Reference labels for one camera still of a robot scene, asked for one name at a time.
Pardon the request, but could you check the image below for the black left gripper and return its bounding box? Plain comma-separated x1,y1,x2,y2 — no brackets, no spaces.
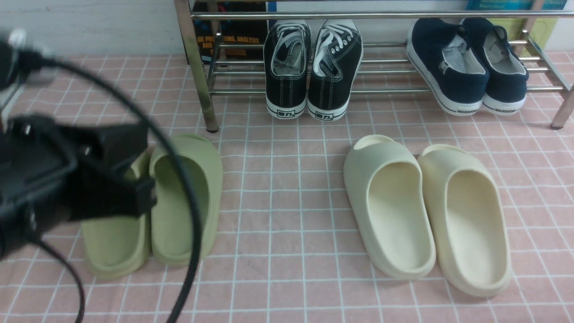
0,114,157,259

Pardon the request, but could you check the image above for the black canvas sneaker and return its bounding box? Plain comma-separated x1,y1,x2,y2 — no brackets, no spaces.
307,20,364,121
264,20,310,119

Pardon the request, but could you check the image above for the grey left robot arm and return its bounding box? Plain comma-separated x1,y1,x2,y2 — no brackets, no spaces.
1,30,157,259

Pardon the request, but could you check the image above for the dark book behind rack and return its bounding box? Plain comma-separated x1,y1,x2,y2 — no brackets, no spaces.
193,1,268,64

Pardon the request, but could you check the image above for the steel shoe rack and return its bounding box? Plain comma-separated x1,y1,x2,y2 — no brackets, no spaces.
174,0,573,133

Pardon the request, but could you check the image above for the yellow book behind rack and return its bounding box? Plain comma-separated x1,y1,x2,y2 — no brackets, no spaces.
489,17,558,49

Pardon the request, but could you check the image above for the green slipper, left of pair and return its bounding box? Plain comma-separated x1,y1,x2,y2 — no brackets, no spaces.
80,148,152,280

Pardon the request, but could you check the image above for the green slipper, of pair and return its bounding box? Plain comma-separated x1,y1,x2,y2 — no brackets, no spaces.
149,133,223,267
80,148,152,280

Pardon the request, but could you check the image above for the green slipper, right of pair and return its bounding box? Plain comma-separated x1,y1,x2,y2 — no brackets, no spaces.
149,133,223,267

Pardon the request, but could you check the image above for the cream slipper, left of pair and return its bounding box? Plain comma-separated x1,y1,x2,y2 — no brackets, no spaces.
343,135,436,279

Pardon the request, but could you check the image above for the cream slipper, of pair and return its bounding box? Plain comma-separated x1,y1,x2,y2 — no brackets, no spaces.
343,135,436,279
417,144,511,298

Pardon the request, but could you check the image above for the cream slipper, right of pair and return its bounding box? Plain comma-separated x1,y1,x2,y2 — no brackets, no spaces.
417,144,511,298

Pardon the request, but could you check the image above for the navy sneaker, left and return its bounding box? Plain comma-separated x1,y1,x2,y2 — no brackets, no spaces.
406,17,489,116

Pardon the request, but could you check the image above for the navy sneaker, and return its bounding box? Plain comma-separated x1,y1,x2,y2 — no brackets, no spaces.
406,17,489,116
461,17,529,116

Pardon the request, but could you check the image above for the blue book upper shelf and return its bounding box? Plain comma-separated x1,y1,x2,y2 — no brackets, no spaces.
466,0,567,10

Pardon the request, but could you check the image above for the navy sneaker, right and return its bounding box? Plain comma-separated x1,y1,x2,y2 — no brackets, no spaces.
461,17,529,116

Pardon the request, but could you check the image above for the black cable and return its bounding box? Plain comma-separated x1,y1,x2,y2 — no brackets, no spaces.
18,49,203,323

